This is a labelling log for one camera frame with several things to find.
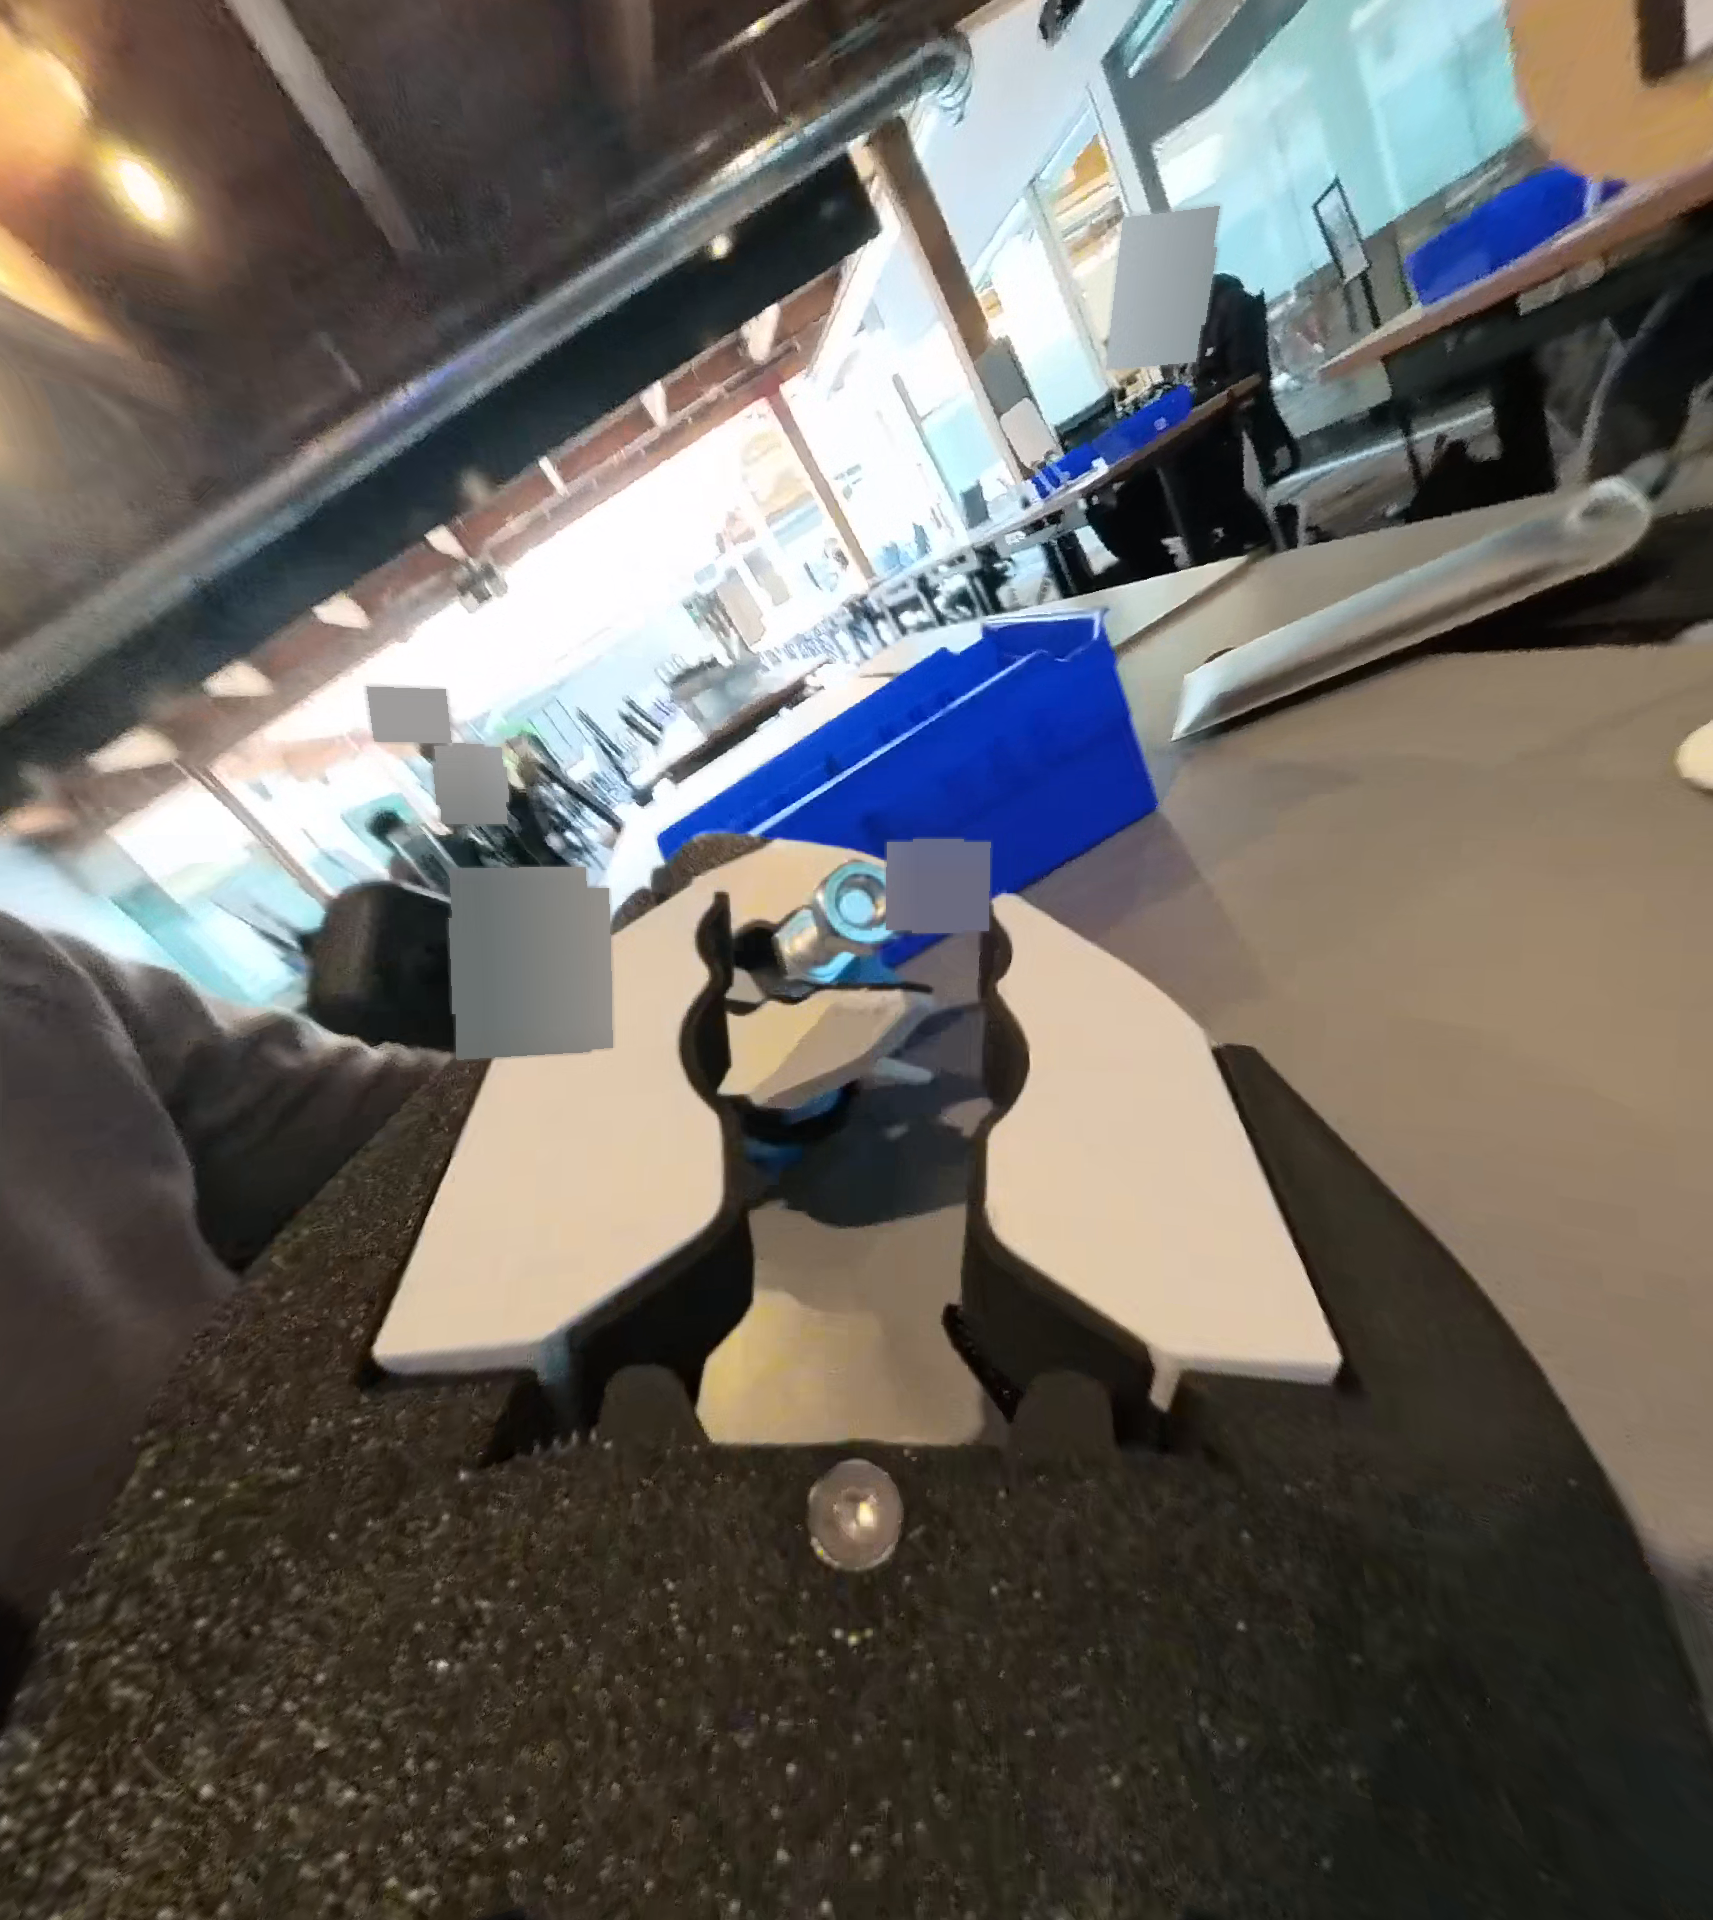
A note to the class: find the person's left forearm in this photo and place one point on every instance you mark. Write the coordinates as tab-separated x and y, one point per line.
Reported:
120	1141

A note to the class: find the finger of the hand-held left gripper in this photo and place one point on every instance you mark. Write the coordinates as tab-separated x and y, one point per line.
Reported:
811	1050
767	870

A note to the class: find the person's left hand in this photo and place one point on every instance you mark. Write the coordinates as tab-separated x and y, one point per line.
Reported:
797	1148

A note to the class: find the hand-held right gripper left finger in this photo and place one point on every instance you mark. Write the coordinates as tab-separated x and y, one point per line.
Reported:
557	1200

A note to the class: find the metal ceiling pipe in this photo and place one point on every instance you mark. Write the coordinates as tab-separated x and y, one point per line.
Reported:
497	390

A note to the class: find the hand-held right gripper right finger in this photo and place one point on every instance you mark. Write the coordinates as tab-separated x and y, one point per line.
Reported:
1142	1184

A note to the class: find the tall wooden column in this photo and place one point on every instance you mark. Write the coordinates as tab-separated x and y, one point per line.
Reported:
947	255

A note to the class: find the steel hex bolt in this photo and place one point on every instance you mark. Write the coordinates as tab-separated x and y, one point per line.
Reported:
797	942

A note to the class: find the blue plastic bin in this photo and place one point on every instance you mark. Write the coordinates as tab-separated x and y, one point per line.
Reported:
1006	751
1127	434
1516	224

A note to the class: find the ceiling security camera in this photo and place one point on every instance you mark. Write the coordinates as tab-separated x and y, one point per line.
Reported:
1061	18

